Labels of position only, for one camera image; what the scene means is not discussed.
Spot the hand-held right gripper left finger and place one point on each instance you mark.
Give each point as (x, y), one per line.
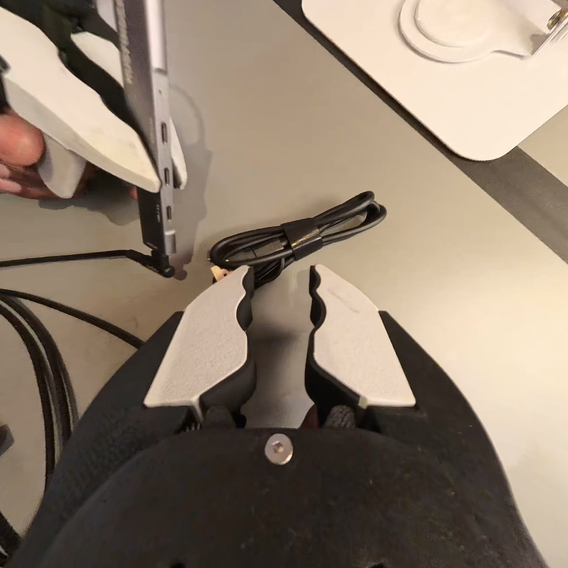
(204, 350)

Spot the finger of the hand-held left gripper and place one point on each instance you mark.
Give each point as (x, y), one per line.
(95, 57)
(53, 88)

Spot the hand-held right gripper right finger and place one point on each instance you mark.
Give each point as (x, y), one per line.
(359, 350)

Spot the grey usb hub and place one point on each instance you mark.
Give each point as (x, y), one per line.
(146, 133)

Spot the person's left hand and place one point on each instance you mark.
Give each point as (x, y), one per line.
(20, 146)

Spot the white metal stand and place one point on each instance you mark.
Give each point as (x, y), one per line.
(443, 88)

